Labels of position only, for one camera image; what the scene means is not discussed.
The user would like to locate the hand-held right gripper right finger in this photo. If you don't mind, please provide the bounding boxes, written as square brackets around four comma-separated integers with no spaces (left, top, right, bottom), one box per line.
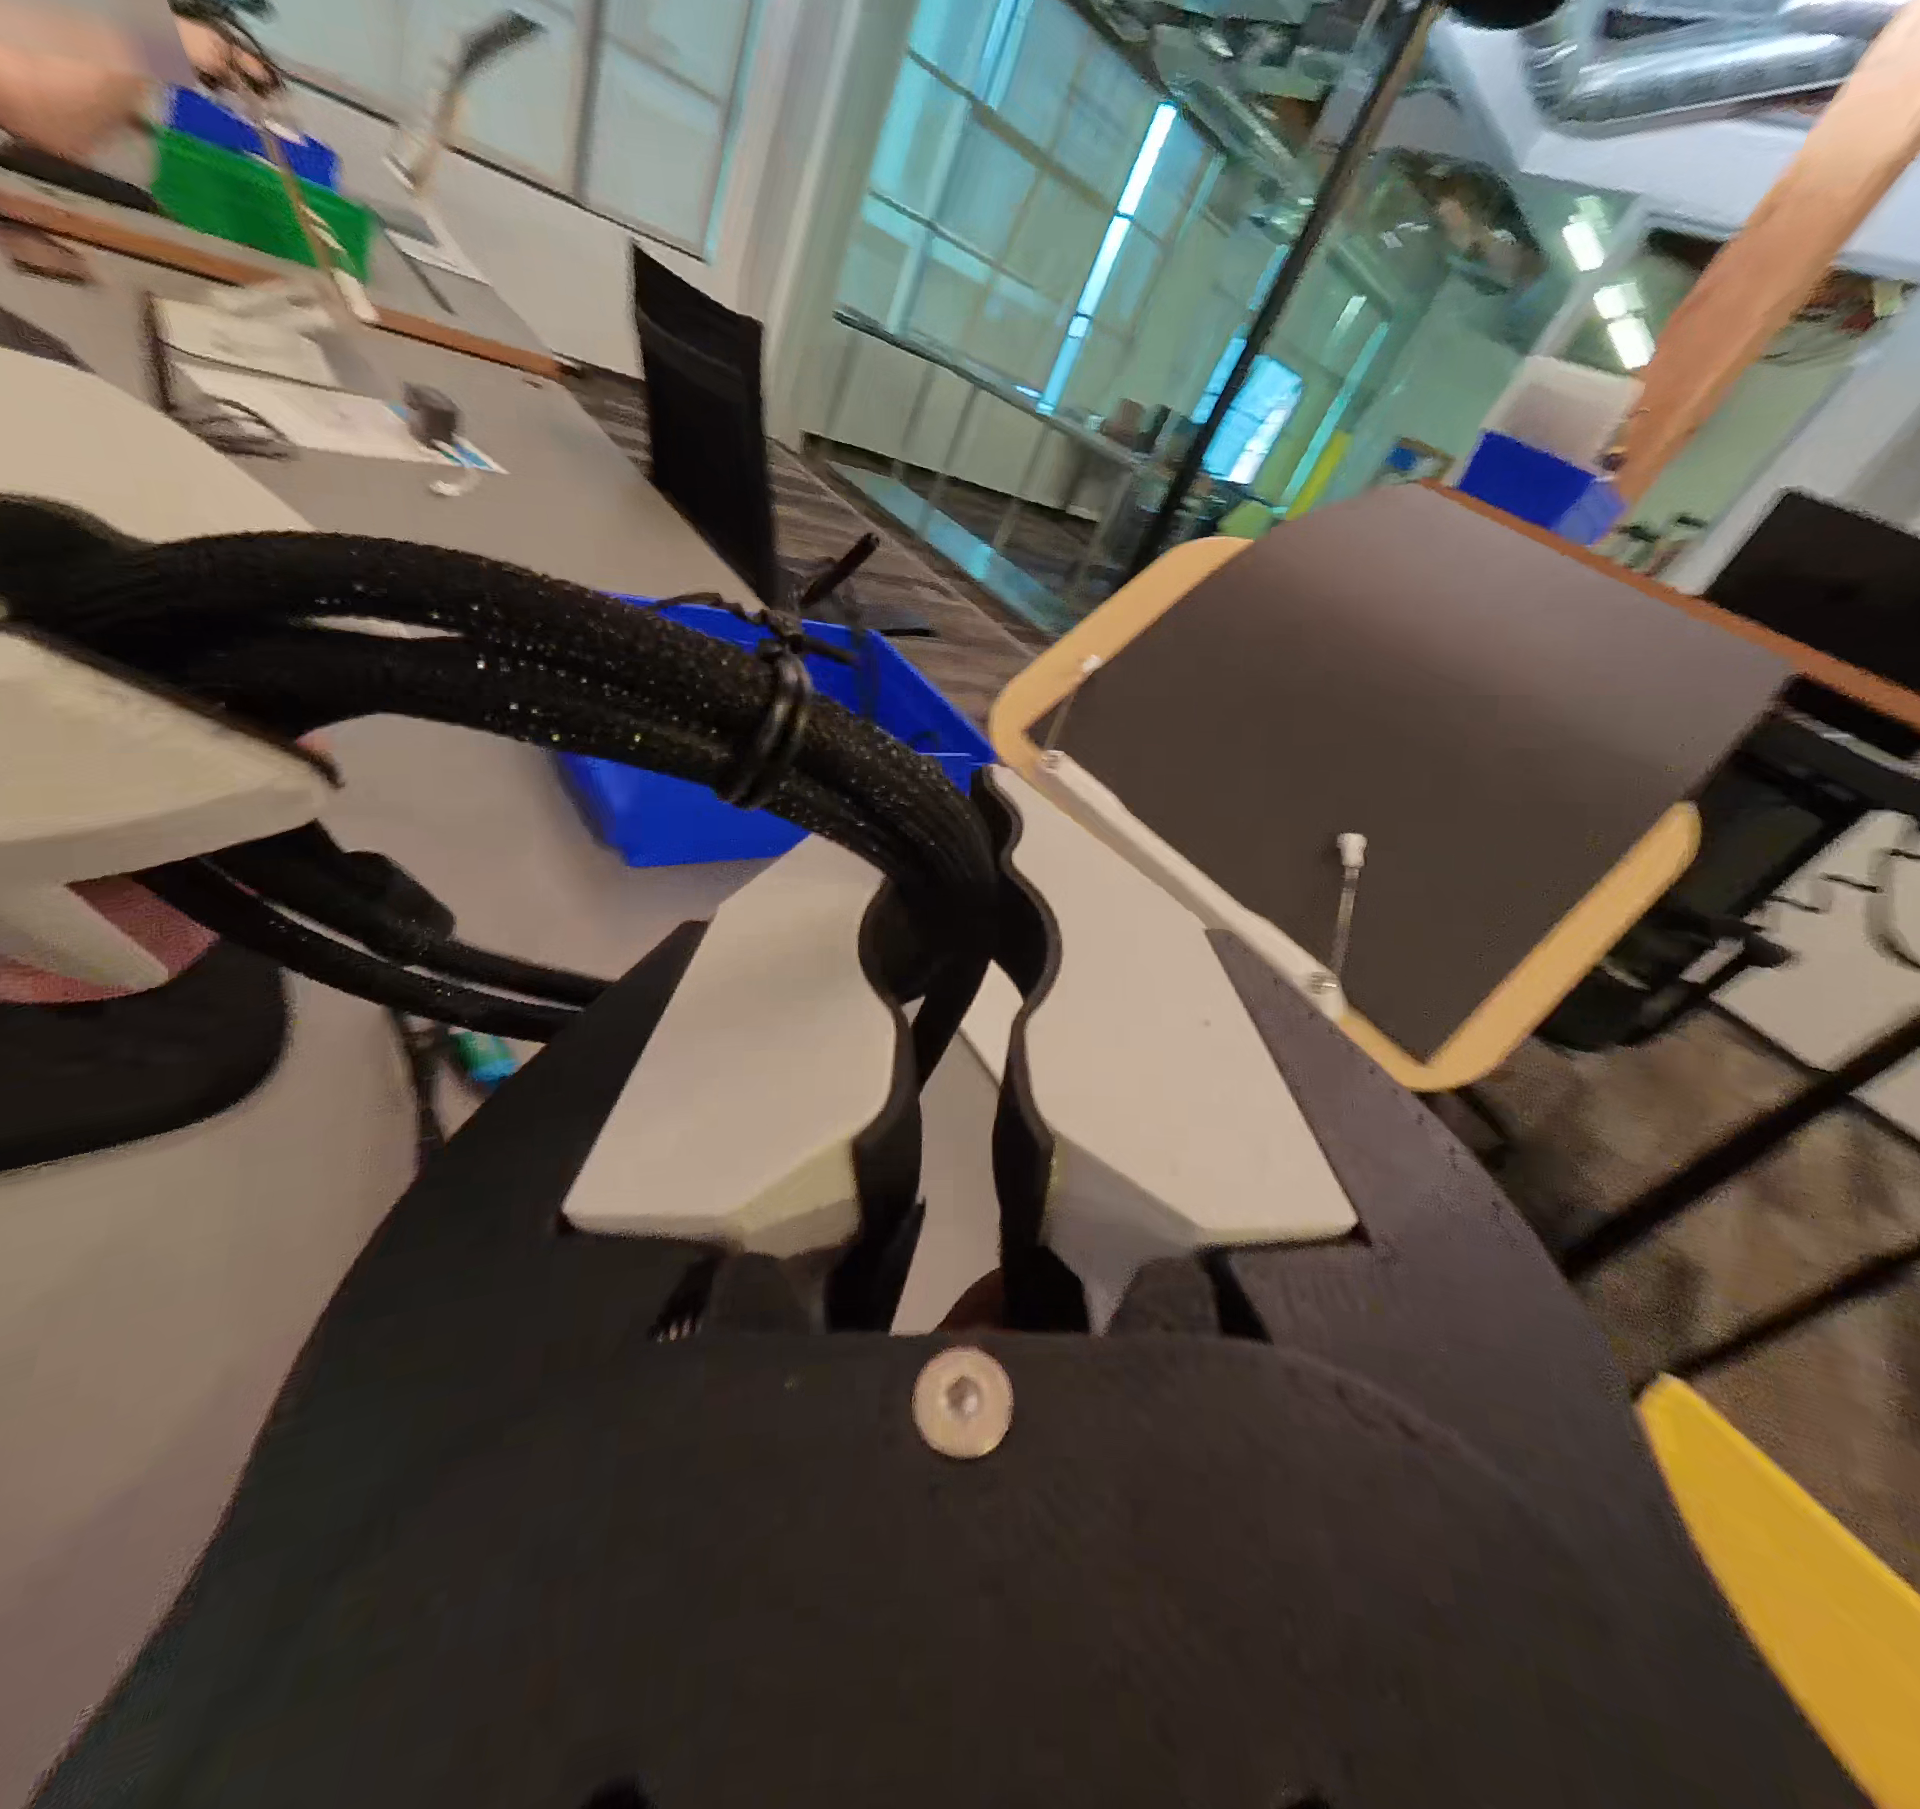
[971,773,1363,1335]

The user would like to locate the white paper sheet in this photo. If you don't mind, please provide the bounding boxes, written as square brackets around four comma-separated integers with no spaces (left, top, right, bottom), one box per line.
[149,293,511,481]

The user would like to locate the blue plastic bin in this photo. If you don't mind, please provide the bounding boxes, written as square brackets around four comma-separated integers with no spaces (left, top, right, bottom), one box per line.
[1456,430,1629,545]
[160,82,342,184]
[557,593,1000,871]

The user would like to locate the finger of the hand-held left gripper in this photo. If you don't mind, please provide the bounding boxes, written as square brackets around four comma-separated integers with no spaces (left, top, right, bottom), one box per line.
[0,628,336,996]
[0,345,313,545]

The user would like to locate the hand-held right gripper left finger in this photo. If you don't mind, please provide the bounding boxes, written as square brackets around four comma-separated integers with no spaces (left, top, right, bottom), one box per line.
[563,849,924,1333]

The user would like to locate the glass railing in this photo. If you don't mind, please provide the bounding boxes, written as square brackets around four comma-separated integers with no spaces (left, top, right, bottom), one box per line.
[833,311,1201,596]

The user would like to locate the yellow plastic bin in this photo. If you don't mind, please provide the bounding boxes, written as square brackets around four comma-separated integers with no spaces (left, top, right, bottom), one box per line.
[1633,1373,1920,1803]

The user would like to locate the black office chair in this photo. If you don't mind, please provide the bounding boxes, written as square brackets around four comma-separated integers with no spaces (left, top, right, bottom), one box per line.
[630,242,790,612]

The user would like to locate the green plastic bin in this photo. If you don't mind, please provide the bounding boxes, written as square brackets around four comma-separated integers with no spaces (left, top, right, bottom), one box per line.
[149,128,375,283]

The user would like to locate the black tripod legs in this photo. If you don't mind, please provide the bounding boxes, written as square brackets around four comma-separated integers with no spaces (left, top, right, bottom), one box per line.
[1559,1008,1920,1369]

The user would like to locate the black braided hdmi cable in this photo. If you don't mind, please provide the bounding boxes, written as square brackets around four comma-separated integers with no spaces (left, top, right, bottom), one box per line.
[0,496,1059,1323]

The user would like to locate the black panel on white stand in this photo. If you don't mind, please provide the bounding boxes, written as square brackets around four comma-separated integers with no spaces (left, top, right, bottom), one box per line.
[389,9,545,198]
[988,481,1802,1095]

